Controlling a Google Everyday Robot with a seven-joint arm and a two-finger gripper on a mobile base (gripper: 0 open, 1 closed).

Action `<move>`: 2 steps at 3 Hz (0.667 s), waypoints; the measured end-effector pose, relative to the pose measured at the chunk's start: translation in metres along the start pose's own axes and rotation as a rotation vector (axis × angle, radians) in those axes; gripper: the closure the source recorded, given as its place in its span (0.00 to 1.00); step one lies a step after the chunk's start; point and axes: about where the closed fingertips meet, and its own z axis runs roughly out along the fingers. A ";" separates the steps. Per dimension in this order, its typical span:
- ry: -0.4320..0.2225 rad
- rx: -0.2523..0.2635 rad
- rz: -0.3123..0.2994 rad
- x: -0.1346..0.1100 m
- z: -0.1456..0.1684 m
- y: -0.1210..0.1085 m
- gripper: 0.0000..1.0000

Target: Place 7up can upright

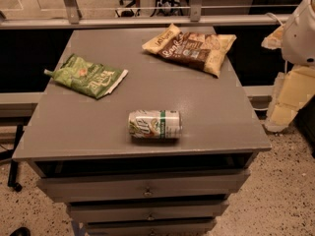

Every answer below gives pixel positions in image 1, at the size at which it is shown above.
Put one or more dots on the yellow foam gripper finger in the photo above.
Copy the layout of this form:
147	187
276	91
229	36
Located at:
274	40
292	91

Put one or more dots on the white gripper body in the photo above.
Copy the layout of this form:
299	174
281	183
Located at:
300	38

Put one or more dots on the white green 7up can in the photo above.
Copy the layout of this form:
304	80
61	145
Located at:
155	124

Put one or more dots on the brown yellow snack bag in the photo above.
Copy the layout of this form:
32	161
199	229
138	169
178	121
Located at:
204	52

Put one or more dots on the black office chair base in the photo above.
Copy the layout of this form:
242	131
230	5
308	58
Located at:
149	8

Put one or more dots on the green chip bag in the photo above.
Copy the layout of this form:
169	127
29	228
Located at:
91	79

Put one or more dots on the grey metal railing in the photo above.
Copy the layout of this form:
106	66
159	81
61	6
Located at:
100	14

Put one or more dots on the grey drawer cabinet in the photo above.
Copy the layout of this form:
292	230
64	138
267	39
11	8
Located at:
118	185

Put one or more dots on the black table leg caster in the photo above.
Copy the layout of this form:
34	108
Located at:
14	165

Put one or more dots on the black shoe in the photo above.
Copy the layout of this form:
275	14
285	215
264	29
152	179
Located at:
22	231

